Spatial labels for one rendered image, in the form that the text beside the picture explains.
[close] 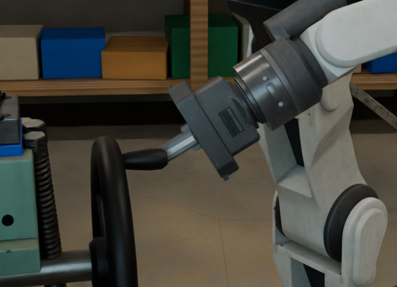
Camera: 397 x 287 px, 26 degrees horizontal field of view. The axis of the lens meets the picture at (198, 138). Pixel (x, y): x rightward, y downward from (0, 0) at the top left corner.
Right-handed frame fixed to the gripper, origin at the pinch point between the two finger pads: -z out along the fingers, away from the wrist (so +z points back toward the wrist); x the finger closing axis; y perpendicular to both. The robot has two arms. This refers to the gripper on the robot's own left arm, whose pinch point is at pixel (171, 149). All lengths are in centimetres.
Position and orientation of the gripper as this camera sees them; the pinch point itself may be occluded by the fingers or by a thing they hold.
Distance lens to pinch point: 100.1
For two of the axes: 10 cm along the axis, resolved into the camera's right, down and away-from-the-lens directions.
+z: 8.5, -5.3, -0.1
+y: 0.6, 1.2, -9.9
